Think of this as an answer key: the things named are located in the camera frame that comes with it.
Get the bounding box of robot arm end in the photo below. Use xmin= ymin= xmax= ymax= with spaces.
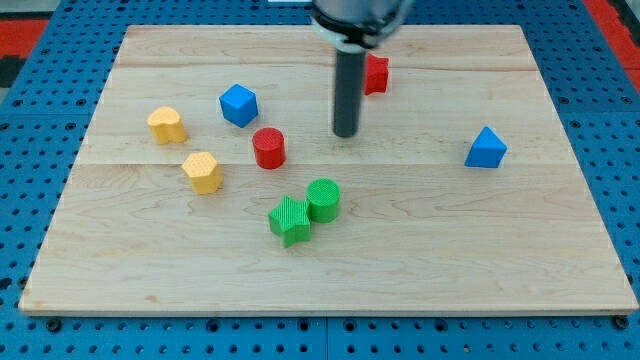
xmin=311 ymin=0 xmax=414 ymax=54

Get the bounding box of green star block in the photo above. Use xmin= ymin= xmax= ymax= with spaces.
xmin=268 ymin=196 xmax=311 ymax=248

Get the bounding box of blue cube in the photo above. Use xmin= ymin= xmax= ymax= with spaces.
xmin=219 ymin=84 xmax=259 ymax=128

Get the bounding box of red star block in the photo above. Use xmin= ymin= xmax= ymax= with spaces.
xmin=364 ymin=54 xmax=389 ymax=95

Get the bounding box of green cylinder block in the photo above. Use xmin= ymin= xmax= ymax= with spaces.
xmin=306 ymin=178 xmax=341 ymax=223

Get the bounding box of red cylinder block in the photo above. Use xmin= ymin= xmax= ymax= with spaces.
xmin=252 ymin=127 xmax=286 ymax=170

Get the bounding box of wooden board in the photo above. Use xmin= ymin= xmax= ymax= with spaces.
xmin=19 ymin=25 xmax=638 ymax=317

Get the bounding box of yellow hexagon block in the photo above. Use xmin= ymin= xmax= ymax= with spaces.
xmin=181 ymin=152 xmax=224 ymax=195

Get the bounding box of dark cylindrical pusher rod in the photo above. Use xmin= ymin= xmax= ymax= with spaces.
xmin=332 ymin=50 xmax=366 ymax=138

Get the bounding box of yellow heart block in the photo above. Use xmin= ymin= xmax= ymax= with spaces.
xmin=146 ymin=106 xmax=188 ymax=145

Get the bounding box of blue triangle block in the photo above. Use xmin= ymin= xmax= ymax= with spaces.
xmin=464 ymin=126 xmax=508 ymax=168

